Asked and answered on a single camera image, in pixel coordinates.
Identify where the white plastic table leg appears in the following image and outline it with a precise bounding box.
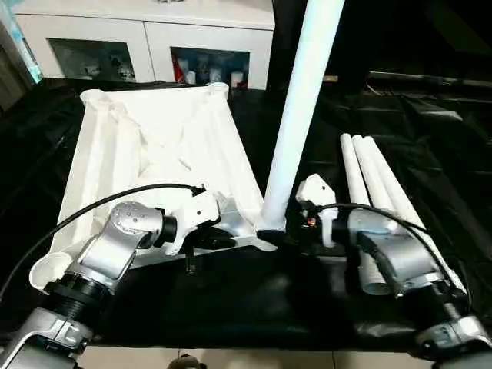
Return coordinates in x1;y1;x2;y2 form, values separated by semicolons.
362;136;469;298
340;133;394;298
261;0;347;232
351;135;401;216

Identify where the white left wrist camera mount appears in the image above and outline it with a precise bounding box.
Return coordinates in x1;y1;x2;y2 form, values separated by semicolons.
164;187;232;258

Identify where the white plastic table top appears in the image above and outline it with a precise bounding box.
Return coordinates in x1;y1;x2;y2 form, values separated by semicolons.
29;82;278;298

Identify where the black work surface mat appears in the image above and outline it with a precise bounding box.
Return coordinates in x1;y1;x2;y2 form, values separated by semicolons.
0;75;492;347

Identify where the black backdrop cloth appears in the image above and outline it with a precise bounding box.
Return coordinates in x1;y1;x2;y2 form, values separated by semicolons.
268;0;492;93

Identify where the white glass-door cabinet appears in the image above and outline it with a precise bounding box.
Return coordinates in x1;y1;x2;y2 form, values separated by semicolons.
15;0;276;92

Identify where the grey curtain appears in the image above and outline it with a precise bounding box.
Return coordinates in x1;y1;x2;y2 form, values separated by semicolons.
0;42;28;112

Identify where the dark grey tube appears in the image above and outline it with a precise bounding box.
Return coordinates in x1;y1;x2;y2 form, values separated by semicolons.
367;74;492;88

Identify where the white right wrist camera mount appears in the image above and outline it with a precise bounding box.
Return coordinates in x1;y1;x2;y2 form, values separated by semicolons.
294;173;340;248

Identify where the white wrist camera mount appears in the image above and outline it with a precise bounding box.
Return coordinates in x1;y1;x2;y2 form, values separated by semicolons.
294;173;340;248
164;187;232;258

